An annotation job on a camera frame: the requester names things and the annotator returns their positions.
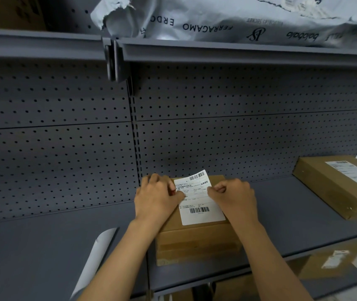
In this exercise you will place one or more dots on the person's left hand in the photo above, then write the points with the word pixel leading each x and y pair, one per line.
pixel 153 203

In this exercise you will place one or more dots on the person's right hand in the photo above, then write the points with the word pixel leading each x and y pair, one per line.
pixel 238 203

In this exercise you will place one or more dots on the person's left thumb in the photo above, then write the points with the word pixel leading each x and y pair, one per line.
pixel 178 195

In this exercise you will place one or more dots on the person's right fingers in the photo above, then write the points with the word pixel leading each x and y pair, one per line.
pixel 221 186

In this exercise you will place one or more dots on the white shipping label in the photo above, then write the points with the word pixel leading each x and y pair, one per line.
pixel 202 208

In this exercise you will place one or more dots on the person's right forearm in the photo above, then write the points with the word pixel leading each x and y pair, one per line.
pixel 263 263

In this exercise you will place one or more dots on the person's left forearm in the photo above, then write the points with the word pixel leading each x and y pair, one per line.
pixel 125 263

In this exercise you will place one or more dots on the brown cardboard box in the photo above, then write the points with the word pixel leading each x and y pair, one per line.
pixel 197 244

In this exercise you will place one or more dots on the grey metal shelf board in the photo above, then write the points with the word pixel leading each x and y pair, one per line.
pixel 40 43
pixel 338 285
pixel 244 54
pixel 285 210
pixel 34 257

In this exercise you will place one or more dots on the white label backing paper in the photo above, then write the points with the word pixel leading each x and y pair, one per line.
pixel 95 257

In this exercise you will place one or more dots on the plain cardboard box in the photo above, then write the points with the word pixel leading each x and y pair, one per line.
pixel 228 289

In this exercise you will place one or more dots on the flat labelled cardboard box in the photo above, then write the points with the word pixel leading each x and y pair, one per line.
pixel 326 184

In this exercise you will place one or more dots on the small labelled cardboard box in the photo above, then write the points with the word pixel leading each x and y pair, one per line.
pixel 323 260

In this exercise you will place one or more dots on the grey printed plastic mailer bag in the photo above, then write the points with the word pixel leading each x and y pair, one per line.
pixel 228 15

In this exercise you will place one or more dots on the dark cardboard box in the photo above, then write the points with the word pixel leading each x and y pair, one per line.
pixel 9 10

